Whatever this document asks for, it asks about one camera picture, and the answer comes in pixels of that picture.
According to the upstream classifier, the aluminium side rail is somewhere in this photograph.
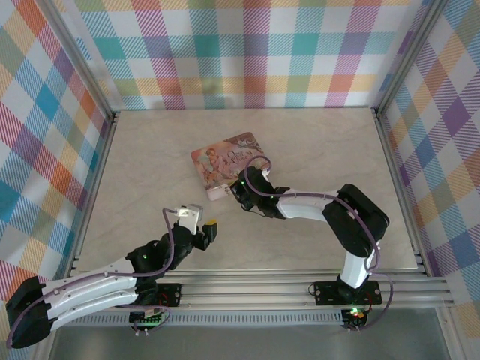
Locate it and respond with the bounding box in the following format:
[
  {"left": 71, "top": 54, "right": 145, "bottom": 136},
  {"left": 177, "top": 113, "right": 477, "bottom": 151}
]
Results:
[
  {"left": 69, "top": 110, "right": 121, "bottom": 281},
  {"left": 370, "top": 106, "right": 431, "bottom": 277}
]

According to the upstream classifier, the black base plate left arm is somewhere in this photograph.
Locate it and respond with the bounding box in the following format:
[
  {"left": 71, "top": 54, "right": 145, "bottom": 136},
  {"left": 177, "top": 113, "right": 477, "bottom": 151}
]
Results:
[{"left": 127, "top": 282, "right": 184, "bottom": 309}]

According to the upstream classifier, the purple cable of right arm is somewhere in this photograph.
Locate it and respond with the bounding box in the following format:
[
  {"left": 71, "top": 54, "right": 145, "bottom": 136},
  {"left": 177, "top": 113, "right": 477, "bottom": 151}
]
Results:
[{"left": 243, "top": 155, "right": 395, "bottom": 333}]

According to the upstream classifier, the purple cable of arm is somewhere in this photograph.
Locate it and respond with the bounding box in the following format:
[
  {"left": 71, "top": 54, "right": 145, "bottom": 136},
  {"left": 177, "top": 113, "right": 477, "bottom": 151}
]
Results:
[
  {"left": 6, "top": 207, "right": 189, "bottom": 350},
  {"left": 243, "top": 155, "right": 395, "bottom": 333}
]

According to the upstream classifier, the aluminium corner post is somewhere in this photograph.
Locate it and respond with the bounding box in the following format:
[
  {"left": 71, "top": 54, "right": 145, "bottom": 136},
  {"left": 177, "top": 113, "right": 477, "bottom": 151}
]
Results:
[
  {"left": 39, "top": 0, "right": 121, "bottom": 125},
  {"left": 373, "top": 0, "right": 449, "bottom": 117}
]

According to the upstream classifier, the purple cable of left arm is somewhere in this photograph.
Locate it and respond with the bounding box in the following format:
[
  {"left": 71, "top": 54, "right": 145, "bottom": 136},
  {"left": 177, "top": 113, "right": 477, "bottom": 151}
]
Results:
[{"left": 6, "top": 207, "right": 189, "bottom": 350}]

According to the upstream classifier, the aluminium base frame rail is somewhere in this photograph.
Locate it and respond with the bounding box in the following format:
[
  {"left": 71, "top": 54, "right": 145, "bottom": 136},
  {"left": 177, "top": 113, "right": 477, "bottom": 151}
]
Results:
[{"left": 41, "top": 268, "right": 455, "bottom": 313}]

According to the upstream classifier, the black base plate right arm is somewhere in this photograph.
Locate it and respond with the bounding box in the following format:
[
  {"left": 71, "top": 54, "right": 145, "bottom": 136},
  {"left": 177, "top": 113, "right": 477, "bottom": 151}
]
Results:
[{"left": 312, "top": 280, "right": 383, "bottom": 306}]

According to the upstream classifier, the slotted grey cable duct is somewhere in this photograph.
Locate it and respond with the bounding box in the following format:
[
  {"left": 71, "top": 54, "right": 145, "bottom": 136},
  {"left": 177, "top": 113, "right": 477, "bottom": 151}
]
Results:
[{"left": 58, "top": 313, "right": 348, "bottom": 327}]

